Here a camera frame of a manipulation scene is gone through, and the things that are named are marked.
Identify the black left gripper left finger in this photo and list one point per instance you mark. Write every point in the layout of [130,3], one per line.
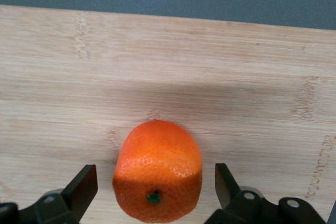
[78,190]

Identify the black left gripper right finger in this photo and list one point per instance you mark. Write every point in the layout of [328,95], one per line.
[231,200]

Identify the orange fruit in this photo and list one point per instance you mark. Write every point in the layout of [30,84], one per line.
[157,155]

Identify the bamboo cutting board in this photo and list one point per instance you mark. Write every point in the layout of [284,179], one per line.
[183,64]

